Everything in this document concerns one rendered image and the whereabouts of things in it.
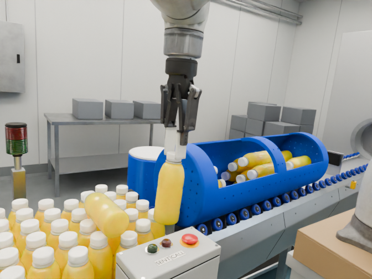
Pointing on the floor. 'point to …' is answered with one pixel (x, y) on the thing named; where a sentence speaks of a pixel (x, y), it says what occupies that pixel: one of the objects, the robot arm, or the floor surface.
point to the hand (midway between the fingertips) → (175, 143)
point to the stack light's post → (18, 184)
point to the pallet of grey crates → (271, 120)
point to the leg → (282, 264)
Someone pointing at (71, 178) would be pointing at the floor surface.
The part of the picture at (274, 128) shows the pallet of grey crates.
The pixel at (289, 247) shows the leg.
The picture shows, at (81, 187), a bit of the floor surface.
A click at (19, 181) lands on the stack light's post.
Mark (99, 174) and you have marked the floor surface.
